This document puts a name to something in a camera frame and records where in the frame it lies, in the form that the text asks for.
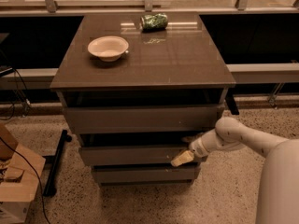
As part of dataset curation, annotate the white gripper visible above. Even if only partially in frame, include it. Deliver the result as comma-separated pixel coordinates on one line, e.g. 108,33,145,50
171,133,211,167

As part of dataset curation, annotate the grey drawer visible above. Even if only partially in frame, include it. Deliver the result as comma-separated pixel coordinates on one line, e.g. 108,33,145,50
92,165,200,185
64,105,224,134
78,144,209,167

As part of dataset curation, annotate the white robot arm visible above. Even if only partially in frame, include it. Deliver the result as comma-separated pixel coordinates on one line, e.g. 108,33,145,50
171,117,299,224

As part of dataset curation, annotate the grey bottom drawer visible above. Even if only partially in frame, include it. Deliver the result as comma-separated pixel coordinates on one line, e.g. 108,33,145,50
92,165,200,185

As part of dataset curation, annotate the grey drawer cabinet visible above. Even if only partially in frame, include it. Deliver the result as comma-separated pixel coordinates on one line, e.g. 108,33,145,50
50,12,236,188

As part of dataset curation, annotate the grey top drawer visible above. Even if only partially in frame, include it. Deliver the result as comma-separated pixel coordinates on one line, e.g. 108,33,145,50
64,105,224,134

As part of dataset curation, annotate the white ceramic bowl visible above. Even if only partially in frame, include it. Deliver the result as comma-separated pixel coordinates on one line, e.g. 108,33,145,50
88,36,129,62

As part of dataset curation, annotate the crushed green soda can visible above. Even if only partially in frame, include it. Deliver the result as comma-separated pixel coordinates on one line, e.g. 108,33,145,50
140,13,168,32

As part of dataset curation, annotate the black metal stand bar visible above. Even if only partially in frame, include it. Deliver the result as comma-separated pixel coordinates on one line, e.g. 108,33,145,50
43,130,72,197

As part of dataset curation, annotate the wooden box with items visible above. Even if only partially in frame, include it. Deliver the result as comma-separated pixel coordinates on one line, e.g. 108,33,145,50
0,124,45,224

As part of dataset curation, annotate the black cable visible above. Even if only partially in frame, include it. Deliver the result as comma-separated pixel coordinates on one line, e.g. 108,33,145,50
0,136,51,224

